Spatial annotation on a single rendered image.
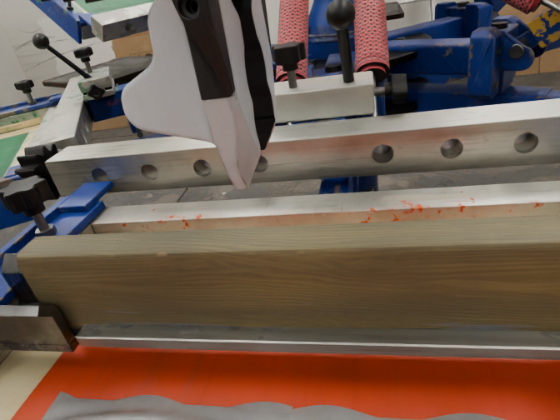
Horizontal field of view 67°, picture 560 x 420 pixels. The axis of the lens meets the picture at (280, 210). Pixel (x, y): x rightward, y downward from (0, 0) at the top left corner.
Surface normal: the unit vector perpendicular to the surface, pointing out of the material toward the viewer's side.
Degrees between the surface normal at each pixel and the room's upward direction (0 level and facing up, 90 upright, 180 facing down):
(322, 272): 90
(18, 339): 90
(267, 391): 0
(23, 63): 90
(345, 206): 0
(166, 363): 0
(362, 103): 90
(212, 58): 102
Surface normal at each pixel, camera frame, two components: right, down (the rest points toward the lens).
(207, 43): -0.12, 0.69
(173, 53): -0.18, 0.40
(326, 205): -0.16, -0.85
